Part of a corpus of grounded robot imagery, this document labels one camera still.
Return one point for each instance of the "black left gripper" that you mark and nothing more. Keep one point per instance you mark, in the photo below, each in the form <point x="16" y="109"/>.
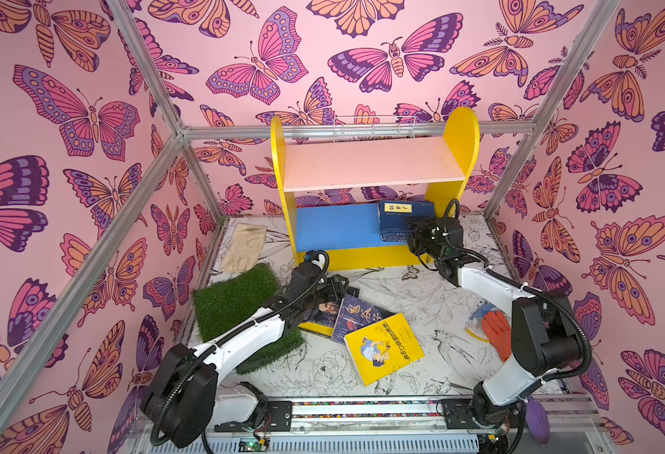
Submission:
<point x="331" y="287"/>

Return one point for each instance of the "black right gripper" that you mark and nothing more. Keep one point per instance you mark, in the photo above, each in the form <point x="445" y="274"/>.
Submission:
<point x="420" y="239"/>

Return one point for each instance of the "purple cover book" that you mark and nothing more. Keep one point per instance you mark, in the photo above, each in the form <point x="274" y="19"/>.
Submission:
<point x="355" y="314"/>

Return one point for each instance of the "yellow cartoon cover book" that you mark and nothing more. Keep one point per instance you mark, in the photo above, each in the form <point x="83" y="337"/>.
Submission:
<point x="383" y="348"/>

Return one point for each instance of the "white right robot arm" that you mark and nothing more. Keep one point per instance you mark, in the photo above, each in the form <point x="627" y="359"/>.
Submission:
<point x="547" y="341"/>

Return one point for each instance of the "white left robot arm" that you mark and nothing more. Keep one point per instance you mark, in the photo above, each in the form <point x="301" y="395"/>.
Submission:
<point x="192" y="391"/>

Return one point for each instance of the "dark portrait cover book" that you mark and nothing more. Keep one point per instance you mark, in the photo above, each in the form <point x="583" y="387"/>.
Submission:
<point x="320" y="320"/>

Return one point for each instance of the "yellow wooden bookshelf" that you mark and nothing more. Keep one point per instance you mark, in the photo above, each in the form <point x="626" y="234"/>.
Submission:
<point x="350" y="233"/>

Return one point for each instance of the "beige cloth glove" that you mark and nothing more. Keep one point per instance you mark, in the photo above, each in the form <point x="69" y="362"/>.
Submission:
<point x="245" y="248"/>

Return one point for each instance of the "green artificial grass mat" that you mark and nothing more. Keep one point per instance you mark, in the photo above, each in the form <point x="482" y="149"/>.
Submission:
<point x="224" y="305"/>

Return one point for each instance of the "small green circuit board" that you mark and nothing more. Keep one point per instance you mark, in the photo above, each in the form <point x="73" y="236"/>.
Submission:
<point x="253" y="445"/>

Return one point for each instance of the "purple bulb object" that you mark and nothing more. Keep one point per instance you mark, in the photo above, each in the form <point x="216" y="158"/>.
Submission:
<point x="538" y="421"/>

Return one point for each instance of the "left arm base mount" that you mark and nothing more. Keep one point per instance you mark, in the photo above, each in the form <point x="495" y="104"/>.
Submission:
<point x="243" y="407"/>

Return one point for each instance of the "clear wire rack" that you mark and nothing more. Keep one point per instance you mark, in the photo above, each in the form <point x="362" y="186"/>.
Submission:
<point x="364" y="128"/>

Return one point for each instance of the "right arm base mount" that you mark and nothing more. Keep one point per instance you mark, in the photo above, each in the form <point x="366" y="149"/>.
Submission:
<point x="477" y="411"/>

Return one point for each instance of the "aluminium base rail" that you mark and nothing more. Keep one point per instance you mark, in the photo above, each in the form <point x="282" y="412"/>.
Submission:
<point x="411" y="424"/>

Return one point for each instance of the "aluminium frame post right rear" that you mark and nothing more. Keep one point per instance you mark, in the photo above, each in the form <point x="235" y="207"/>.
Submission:
<point x="583" y="46"/>

